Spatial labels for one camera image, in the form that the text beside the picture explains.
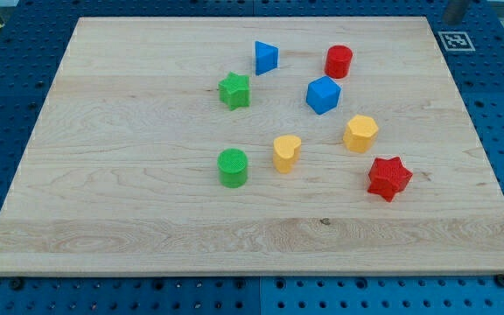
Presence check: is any yellow hexagon block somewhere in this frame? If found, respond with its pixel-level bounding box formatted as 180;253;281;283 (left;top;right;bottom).
343;115;379;153

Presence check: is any blue cube block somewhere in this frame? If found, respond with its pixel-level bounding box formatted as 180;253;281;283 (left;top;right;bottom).
305;76;341;115

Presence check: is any blue triangular prism block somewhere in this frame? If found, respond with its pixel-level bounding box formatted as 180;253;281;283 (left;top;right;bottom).
255;41;279;75

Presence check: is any large wooden board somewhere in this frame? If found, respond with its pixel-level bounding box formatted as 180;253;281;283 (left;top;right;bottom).
0;17;504;277

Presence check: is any red star block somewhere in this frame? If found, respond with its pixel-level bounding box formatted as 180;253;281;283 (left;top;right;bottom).
367;157;413;202

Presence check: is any green star block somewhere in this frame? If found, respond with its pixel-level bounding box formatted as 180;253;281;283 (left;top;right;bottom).
218;72;250;110

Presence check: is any white fiducial marker tag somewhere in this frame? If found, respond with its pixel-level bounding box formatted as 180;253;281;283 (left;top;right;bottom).
438;31;475;52

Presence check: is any yellow heart block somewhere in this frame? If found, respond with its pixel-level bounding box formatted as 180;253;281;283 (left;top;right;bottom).
272;135;302;173

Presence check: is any red cylinder block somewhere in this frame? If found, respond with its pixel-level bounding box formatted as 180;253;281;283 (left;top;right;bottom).
325;45;354;79

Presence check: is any green cylinder block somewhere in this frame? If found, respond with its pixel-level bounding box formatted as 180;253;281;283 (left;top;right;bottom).
217;148;249;188

